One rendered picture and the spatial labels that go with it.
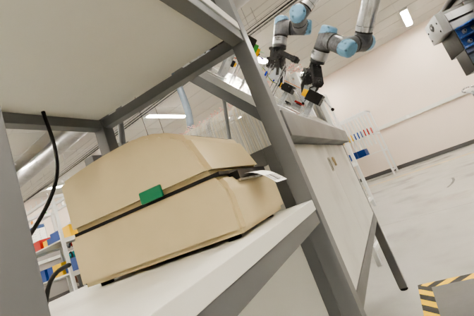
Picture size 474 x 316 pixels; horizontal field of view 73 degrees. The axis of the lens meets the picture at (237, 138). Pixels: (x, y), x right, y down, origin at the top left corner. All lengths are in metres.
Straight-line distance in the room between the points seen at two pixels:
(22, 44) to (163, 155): 0.28
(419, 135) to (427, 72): 1.63
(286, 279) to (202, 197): 0.40
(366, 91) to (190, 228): 9.56
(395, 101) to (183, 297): 9.59
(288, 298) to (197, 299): 0.55
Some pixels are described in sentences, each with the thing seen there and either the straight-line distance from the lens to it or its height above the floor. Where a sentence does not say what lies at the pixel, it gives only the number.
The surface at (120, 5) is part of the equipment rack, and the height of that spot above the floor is 1.04.
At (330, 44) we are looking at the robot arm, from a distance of 1.49.
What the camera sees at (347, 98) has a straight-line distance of 10.02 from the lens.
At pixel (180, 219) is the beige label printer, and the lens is 0.46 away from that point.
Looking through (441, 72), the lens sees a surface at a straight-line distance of 9.74.
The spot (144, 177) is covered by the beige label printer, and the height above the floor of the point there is 0.79.
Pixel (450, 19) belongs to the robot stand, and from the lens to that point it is 1.59.
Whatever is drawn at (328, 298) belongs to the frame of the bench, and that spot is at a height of 0.45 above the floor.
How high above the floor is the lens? 0.70
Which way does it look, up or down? 11 degrees up
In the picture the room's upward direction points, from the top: 21 degrees counter-clockwise
